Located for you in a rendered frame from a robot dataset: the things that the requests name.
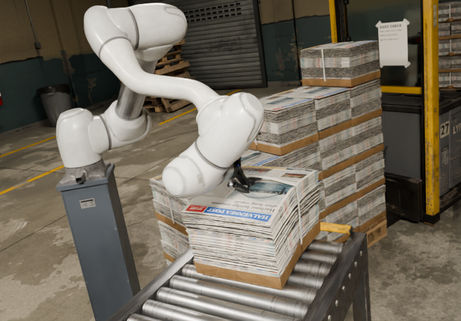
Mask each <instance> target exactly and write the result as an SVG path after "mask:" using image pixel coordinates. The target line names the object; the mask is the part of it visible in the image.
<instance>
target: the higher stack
mask: <svg viewBox="0 0 461 321"><path fill-rule="evenodd" d="M300 56H301V59H300V62H301V69H302V75H303V79H324V80H325V81H326V79H336V80H351V79H354V78H358V77H360V76H363V75H367V74H369V73H373V72H375V71H378V70H379V69H380V66H379V65H380V64H379V58H378V40H366V41H357V42H353V41H351V42H349V43H348V42H345V43H329V44H325V45H318V46H315V47H310V48H307V49H303V50H301V52H300ZM380 81H381V80H376V79H374V80H371V81H368V82H364V83H362V84H358V85H356V86H352V87H345V86H316V87H331V88H351V90H350V96H351V97H350V101H351V102H350V104H351V105H350V108H351V116H352V118H351V119H355V118H357V117H360V116H362V115H365V114H368V113H370V112H372V111H375V110H378V109H380V108H381V98H380V97H381V95H382V94H381V85H380V84H381V83H380ZM381 127H382V126H381V117H380V116H378V117H375V118H372V119H369V120H368V121H365V122H363V123H360V124H357V125H356V126H353V127H351V129H352V136H353V137H351V138H352V142H353V143H352V144H353V145H354V150H355V154H354V156H356V161H357V156H358V155H360V154H362V153H364V152H366V151H368V150H371V149H372V148H374V147H377V146H378V145H381V144H383V133H382V130H381ZM384 160H385V159H383V152H382V151H380V152H378V153H376V154H373V155H372V156H369V157H368V158H365V159H364V160H361V161H360V162H358V163H354V164H353V165H355V166H356V168H355V169H356V170H355V177H356V179H355V181H356V183H357V186H356V187H357V192H358V191H360V190H362V189H364V188H366V187H368V186H370V185H371V184H373V183H375V182H377V181H378V180H381V179H382V178H384V170H383V168H384V167H385V165H384ZM385 192H386V186H385V185H381V186H379V187H377V188H376V189H373V190H372V191H370V192H368V193H367V194H365V195H363V196H362V197H360V198H358V199H356V202H357V207H358V213H359V215H358V220H359V221H358V223H359V226H361V225H362V224H364V223H366V222H367V221H368V220H370V219H372V218H373V217H375V216H377V215H378V214H380V213H382V212H383V211H385V209H386V201H385ZM386 222H387V219H386V216H385V217H383V218H381V219H380V220H378V221H377V222H375V223H374V224H372V225H370V226H369V227H368V228H366V229H364V230H363V231H361V232H360V233H366V234H367V243H368V248H369V247H370V246H372V245H373V244H374V243H376V242H378V241H379V240H380V239H382V238H384V237H385V236H386V235H387V224H386Z"/></svg>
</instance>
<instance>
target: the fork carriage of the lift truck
mask: <svg viewBox="0 0 461 321"><path fill-rule="evenodd" d="M384 177H385V183H384V185H385V186H386V192H385V201H386V212H387V211H390V212H393V213H397V214H399V215H400V217H402V218H404V219H408V220H411V221H414V222H420V221H421V220H423V204H422V180H421V179H418V178H411V177H407V176H402V175H398V174H391V173H388V172H384Z"/></svg>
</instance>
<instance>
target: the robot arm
mask: <svg viewBox="0 0 461 321"><path fill-rule="evenodd" d="M84 32H85V35H86V38H87V40H88V43H89V44H90V46H91V48H92V49H93V51H94V52H95V54H96V55H97V56H98V57H99V59H100V60H101V61H102V62H103V63H104V64H105V65H106V66H107V67H108V68H109V69H110V70H111V71H112V72H113V73H114V74H115V75H116V76H117V77H118V78H119V79H120V80H121V81H122V83H121V88H120V92H119V96H118V100H116V101H114V102H113V103H112V104H111V105H110V107H109V108H108V109H107V110H106V111H105V113H104V114H101V115H92V113H91V112H90V111H89V110H87V109H83V108H74V109H71V110H67V111H65V112H63V113H61V114H60V116H59V118H58V121H57V125H56V138H57V142H58V149H59V152H60V155H61V158H62V161H63V163H64V169H65V175H64V178H63V179H62V180H60V181H59V183H60V185H66V184H69V183H73V182H76V183H81V182H84V181H85V180H93V179H100V178H105V177H106V172H107V169H108V168H109V167H110V166H111V164H110V162H104V161H103V159H102V154H103V153H104V152H106V151H108V150H113V149H117V148H120V147H125V146H127V145H132V144H134V143H137V142H139V141H141V140H143V139H144V138H145V137H146V136H148V135H149V133H150V132H151V131H152V128H153V120H152V116H151V114H150V113H149V111H148V110H146V109H145V108H144V107H143V103H144V101H145V97H146V96H150V97H162V98H168V99H180V100H185V101H189V102H191V103H193V104H194V105H195V106H196V108H197V109H198V114H197V117H196V122H197V124H198V134H199V137H198V139H197V140H196V141H195V142H194V143H193V144H192V145H191V146H190V147H189V148H188V149H187V150H185V151H184V152H183V153H182V154H180V156H179V157H177V158H175V159H174V160H173V161H171V162H170V163H169V164H168V165H167V166H166V168H164V170H163V174H162V181H163V185H164V186H165V188H166V190H168V191H169V193H170V194H171V195H172V196H174V197H176V198H194V197H197V196H199V195H203V194H205V193H207V192H209V191H211V190H213V189H214V188H215V187H216V186H218V185H220V184H223V183H225V182H228V181H229V180H230V182H228V184H227V186H228V187H233V188H235V189H237V190H238V191H241V192H242V193H250V189H249V187H251V186H252V185H254V184H255V181H258V180H261V179H262V178H256V177H249V178H247V177H246V176H245V175H244V172H243V170H242V169H241V156H242V155H243V153H244V152H245V151H246V150H247V149H248V148H249V147H250V145H251V144H252V142H253V141H254V140H255V139H256V137H257V135H260V134H261V133H260V130H261V128H262V125H263V122H264V119H265V114H264V109H263V106H262V104H261V102H260V101H259V100H258V99H257V98H256V97H255V96H254V95H251V94H250V93H235V94H233V95H231V96H227V95H223V96H220V95H218V94H217V93H216V92H215V91H214V90H212V89H211V88H210V87H208V86H207V85H205V84H203V83H201V82H199V81H196V80H190V79H186V78H176V77H170V76H164V75H154V71H155V68H156V65H157V62H158V60H160V59H161V58H162V57H163V56H164V55H165V54H166V53H167V52H168V51H169V50H170V49H171V48H172V47H173V46H174V45H176V44H178V43H179V42H180V41H181V40H182V39H183V38H184V37H185V35H186V33H187V20H186V17H185V15H184V14H183V12H182V11H181V10H179V9H178V8H177V7H175V6H172V5H169V4H165V3H146V4H139V5H133V6H130V7H126V8H110V9H108V8H107V7H104V6H100V5H95V6H93V7H91V8H89V9H88V10H87V11H86V13H85V15H84ZM235 177H236V179H238V181H239V182H240V183H238V182H237V181H236V180H235Z"/></svg>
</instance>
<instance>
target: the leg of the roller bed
mask: <svg viewBox="0 0 461 321"><path fill-rule="evenodd" d="M353 320H354V321H371V311H370V288H369V275H368V267H367V269H366V271H365V274H364V276H363V278H362V281H361V283H360V284H359V287H358V289H357V292H356V294H355V296H354V299H353Z"/></svg>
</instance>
